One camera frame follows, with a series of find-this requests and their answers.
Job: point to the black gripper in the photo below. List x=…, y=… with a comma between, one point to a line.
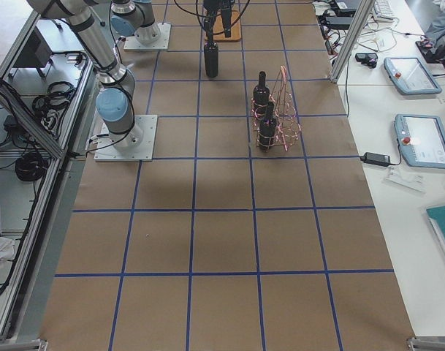
x=210, y=8

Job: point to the dark wine bottle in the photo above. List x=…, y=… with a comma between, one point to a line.
x=211, y=57
x=261, y=95
x=267, y=128

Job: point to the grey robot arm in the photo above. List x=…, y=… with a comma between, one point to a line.
x=137, y=19
x=114, y=101

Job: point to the wooden tray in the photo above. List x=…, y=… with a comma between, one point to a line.
x=233, y=27

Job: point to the black power brick right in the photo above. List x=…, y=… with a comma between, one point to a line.
x=338, y=23

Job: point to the grey equipment box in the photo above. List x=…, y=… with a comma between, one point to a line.
x=36, y=54

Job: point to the upper teach pendant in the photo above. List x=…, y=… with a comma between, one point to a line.
x=410, y=76

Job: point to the teach pendant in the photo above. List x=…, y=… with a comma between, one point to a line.
x=410, y=76
x=421, y=140

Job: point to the black adapter on white table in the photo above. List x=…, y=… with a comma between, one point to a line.
x=376, y=159

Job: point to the lower teach pendant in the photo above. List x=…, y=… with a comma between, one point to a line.
x=421, y=140

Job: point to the clear acrylic holder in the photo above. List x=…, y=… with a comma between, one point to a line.
x=408, y=180

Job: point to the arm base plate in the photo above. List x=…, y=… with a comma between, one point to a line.
x=137, y=145
x=151, y=38

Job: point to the copper wire bottle basket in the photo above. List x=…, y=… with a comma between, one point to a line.
x=288, y=128

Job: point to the aluminium frame post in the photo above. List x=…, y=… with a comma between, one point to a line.
x=357, y=24

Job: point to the aluminium frame rail left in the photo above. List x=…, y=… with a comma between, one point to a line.
x=11, y=101

